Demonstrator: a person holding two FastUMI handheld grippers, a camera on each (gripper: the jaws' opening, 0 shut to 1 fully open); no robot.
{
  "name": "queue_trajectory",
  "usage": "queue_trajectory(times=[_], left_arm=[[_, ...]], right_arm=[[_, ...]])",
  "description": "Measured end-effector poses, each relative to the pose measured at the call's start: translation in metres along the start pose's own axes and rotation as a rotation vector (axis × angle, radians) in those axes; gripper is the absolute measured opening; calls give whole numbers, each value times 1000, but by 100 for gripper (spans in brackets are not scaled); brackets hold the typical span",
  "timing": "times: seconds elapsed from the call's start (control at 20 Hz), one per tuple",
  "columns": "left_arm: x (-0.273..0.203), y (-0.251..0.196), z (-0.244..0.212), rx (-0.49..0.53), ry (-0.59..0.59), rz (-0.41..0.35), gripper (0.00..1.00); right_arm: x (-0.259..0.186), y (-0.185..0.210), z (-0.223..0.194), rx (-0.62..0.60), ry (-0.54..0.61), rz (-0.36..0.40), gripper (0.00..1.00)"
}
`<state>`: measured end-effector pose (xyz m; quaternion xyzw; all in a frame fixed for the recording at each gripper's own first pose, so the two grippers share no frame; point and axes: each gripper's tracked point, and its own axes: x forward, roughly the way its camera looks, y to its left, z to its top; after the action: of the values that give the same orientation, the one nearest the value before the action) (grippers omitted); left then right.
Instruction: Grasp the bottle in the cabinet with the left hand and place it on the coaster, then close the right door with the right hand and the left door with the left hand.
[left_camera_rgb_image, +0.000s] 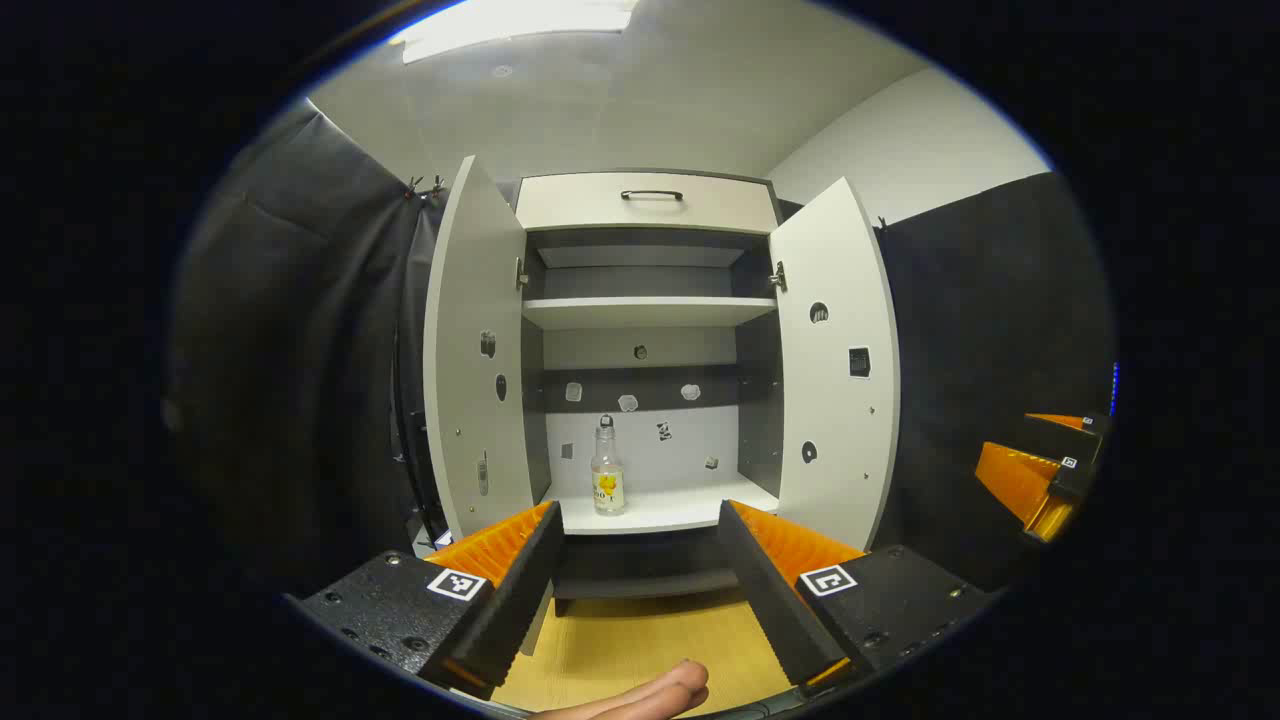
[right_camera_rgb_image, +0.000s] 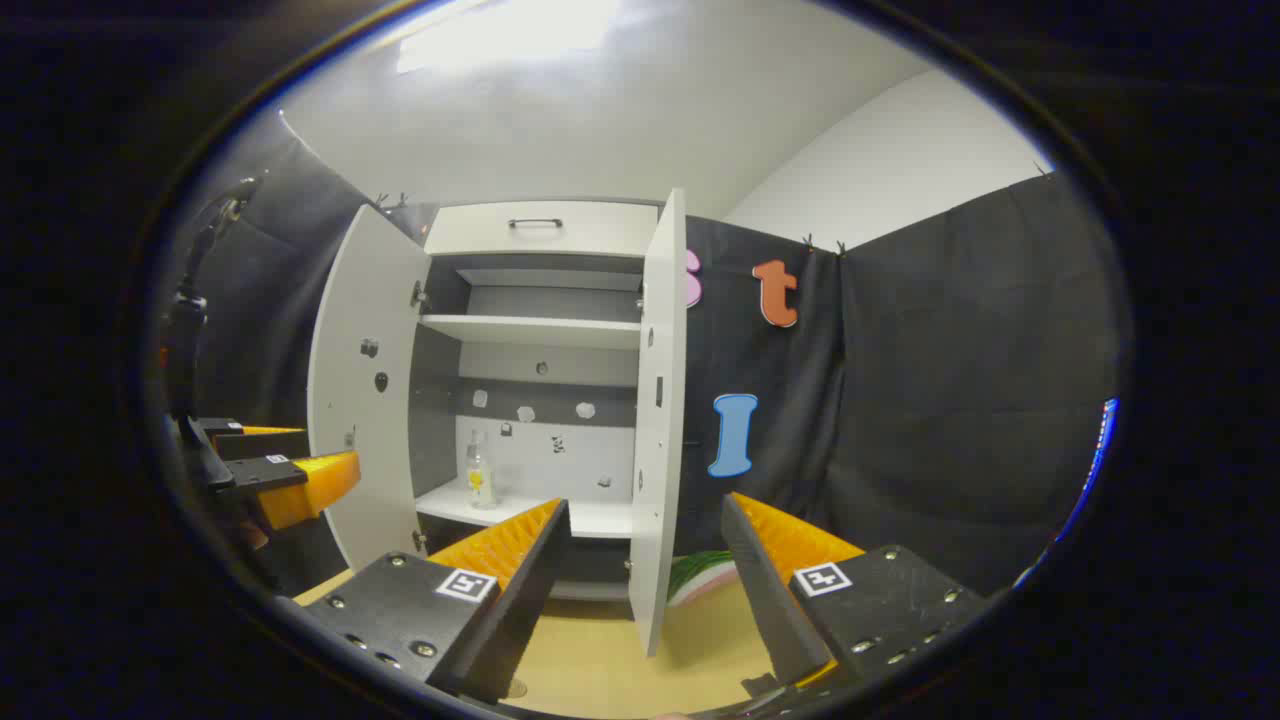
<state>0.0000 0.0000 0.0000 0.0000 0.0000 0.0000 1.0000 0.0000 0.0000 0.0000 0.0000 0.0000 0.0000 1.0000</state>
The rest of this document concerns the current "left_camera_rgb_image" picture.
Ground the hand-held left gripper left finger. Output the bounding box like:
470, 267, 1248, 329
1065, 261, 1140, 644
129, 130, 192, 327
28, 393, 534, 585
285, 500, 566, 701

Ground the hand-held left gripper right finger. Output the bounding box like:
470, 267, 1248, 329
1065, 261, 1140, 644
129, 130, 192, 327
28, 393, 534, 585
716, 498, 991, 698

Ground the clear glass bottle yellow label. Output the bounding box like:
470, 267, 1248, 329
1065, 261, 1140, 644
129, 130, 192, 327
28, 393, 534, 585
590, 415, 627, 517

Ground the white and grey cabinet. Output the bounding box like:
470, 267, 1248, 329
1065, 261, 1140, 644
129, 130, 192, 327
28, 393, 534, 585
515, 168, 786, 616

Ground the white cabinet drawer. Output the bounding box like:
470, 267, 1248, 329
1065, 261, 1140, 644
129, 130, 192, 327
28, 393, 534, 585
515, 172, 781, 236

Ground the black backdrop stand pole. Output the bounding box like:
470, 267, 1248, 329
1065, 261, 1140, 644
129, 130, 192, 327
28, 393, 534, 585
392, 320, 446, 546

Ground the black backdrop cloth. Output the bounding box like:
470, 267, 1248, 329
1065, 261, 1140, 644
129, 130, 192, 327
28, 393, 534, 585
165, 100, 1116, 601

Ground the ceiling light panel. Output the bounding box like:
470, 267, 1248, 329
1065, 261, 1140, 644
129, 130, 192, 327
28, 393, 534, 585
400, 0, 641, 63

